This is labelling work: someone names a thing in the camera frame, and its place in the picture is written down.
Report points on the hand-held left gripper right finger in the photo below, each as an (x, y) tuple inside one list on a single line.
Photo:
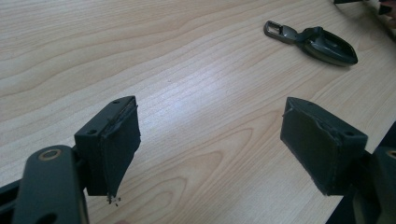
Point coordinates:
[(317, 149)]

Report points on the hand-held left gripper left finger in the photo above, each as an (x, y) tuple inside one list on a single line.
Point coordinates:
[(107, 155)]

